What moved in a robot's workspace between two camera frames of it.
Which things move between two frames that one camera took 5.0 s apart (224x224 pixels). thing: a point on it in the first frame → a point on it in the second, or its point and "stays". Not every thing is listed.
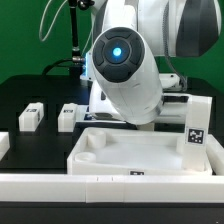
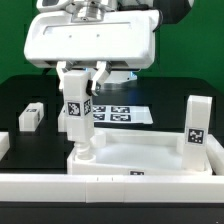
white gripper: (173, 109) → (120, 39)
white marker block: (198, 125) stays
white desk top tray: (133, 151) stays
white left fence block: (4, 143) stays
